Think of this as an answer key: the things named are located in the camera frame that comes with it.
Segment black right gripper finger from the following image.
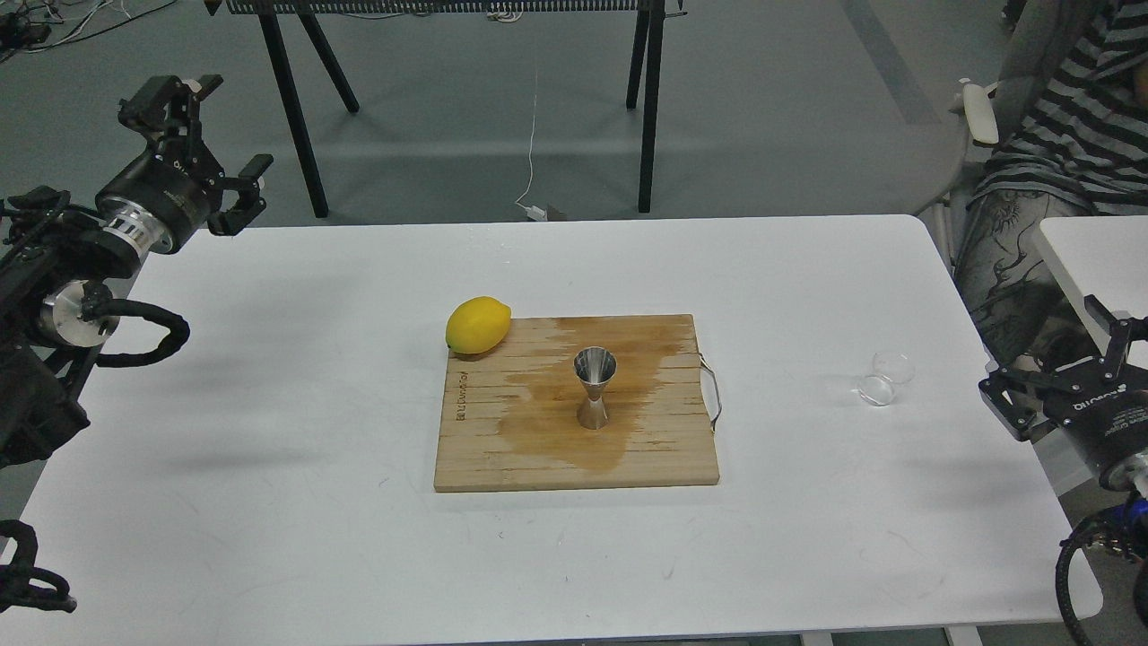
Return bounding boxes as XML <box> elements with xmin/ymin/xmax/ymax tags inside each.
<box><xmin>978</xmin><ymin>359</ymin><xmax>1091</xmax><ymax>444</ymax></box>
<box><xmin>1083</xmin><ymin>294</ymin><xmax>1147</xmax><ymax>391</ymax></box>

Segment white chair armrest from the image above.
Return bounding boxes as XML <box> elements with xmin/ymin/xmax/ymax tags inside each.
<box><xmin>951</xmin><ymin>77</ymin><xmax>1000</xmax><ymax>146</ymax></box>

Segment black trestle table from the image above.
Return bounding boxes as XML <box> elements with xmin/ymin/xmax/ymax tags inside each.
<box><xmin>203</xmin><ymin>0</ymin><xmax>690</xmax><ymax>219</ymax></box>

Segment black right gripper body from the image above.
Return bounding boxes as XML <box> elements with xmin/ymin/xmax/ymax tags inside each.
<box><xmin>1044</xmin><ymin>383</ymin><xmax>1147</xmax><ymax>493</ymax></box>

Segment white cable with plug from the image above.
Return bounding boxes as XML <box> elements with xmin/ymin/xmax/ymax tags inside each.
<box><xmin>515</xmin><ymin>63</ymin><xmax>550</xmax><ymax>223</ymax></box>

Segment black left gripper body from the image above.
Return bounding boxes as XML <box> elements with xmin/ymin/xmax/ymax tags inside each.
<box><xmin>96</xmin><ymin>153</ymin><xmax>222</xmax><ymax>257</ymax></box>

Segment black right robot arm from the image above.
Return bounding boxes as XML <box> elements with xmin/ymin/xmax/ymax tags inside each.
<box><xmin>978</xmin><ymin>295</ymin><xmax>1147</xmax><ymax>645</ymax></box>

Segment small clear glass cup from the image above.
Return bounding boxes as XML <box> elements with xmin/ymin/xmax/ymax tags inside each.
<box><xmin>856</xmin><ymin>351</ymin><xmax>916</xmax><ymax>407</ymax></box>

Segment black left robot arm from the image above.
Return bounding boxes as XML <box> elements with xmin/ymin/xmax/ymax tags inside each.
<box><xmin>1</xmin><ymin>73</ymin><xmax>274</xmax><ymax>467</ymax></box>

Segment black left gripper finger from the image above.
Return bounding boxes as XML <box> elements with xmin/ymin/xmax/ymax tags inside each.
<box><xmin>117</xmin><ymin>73</ymin><xmax>224</xmax><ymax>168</ymax></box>
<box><xmin>205</xmin><ymin>153</ymin><xmax>274</xmax><ymax>238</ymax></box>

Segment steel double jigger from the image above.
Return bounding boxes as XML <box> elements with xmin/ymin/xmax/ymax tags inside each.
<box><xmin>572</xmin><ymin>347</ymin><xmax>618</xmax><ymax>430</ymax></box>

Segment wooden cutting board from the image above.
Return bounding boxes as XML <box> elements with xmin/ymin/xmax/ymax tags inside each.
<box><xmin>433</xmin><ymin>314</ymin><xmax>720</xmax><ymax>493</ymax></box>

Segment person in striped shirt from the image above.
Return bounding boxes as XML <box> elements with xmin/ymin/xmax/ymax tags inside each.
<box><xmin>952</xmin><ymin>1</ymin><xmax>1147</xmax><ymax>365</ymax></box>

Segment yellow lemon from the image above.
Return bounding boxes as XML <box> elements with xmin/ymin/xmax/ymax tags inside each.
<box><xmin>444</xmin><ymin>297</ymin><xmax>512</xmax><ymax>355</ymax></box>

